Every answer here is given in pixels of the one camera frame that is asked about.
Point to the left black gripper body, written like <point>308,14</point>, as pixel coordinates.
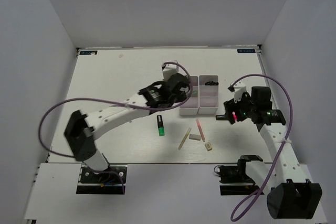
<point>177,98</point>

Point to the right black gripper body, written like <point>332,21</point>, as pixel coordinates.
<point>242,108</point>

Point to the black pink highlighter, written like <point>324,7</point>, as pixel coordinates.
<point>231,117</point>

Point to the black green highlighter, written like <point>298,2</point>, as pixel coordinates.
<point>160,125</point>

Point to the black handled scissors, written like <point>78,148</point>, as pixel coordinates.
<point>211,83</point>

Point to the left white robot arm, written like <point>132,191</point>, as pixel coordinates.
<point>83,130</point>

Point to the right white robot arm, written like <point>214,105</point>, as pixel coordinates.
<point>290,193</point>

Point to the right white organizer tray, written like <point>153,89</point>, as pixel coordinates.
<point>208,95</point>

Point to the pink pastel pen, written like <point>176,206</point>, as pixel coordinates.
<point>200,130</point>

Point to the yellow pastel pen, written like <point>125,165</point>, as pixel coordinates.
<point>184,138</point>

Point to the grey white eraser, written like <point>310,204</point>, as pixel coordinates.
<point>195,137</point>

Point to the small beige eraser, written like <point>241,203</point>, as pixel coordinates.
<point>208,146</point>

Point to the left blue table label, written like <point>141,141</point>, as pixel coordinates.
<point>88,52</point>

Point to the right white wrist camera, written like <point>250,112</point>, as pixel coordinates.
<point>238,89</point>

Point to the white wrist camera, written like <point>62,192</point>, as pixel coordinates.
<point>169,69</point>
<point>238,89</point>

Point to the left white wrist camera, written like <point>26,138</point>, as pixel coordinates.
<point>169,69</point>

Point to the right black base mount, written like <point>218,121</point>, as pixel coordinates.
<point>233,178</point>

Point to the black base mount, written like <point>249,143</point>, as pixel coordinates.
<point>233,178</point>
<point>102,184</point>

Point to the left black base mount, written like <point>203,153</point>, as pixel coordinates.
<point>102,184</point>

